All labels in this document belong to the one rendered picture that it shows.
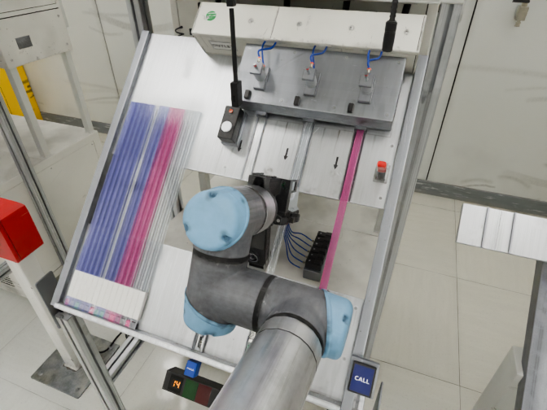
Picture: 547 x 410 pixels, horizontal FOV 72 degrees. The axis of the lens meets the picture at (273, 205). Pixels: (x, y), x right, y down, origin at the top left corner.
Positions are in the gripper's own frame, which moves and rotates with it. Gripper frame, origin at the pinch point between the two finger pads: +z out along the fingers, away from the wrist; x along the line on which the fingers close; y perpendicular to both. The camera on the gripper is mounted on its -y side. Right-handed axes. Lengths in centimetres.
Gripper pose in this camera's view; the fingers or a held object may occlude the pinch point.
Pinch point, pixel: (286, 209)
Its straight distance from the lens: 77.8
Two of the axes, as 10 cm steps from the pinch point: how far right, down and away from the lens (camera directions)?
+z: 3.1, -0.8, 9.5
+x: -9.4, -2.1, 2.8
